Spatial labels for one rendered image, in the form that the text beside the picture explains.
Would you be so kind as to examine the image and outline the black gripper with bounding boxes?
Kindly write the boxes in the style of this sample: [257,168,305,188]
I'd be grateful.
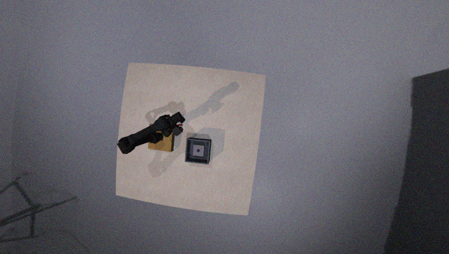
[162,118,185,137]

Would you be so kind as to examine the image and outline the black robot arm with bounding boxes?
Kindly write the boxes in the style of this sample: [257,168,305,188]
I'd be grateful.
[117,112,183,154]

